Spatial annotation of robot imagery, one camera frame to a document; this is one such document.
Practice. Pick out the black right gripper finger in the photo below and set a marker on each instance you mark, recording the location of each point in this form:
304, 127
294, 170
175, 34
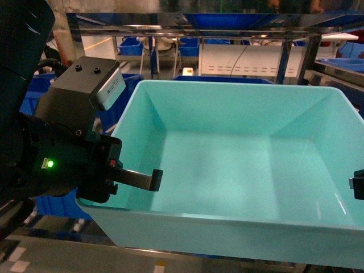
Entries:
356, 183

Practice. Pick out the teal plastic bin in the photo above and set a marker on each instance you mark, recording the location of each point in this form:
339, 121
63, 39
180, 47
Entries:
256, 171

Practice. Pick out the blue bin behind teal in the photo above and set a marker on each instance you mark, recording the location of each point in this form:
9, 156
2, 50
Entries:
240, 80

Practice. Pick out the white perforated cabinet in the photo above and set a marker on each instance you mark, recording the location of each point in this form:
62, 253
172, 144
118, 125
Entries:
239, 60

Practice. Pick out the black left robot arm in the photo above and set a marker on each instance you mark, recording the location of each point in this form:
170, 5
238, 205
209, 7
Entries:
25, 29

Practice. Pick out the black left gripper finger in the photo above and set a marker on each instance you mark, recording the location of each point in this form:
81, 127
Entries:
135, 179

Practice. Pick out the stainless steel shelf frame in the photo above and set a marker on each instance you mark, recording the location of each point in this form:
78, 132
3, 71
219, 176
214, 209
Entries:
250, 25

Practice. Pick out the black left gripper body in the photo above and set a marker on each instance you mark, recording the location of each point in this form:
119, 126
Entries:
56, 160

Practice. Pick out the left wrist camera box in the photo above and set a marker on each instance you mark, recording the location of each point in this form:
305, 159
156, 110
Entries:
76, 96

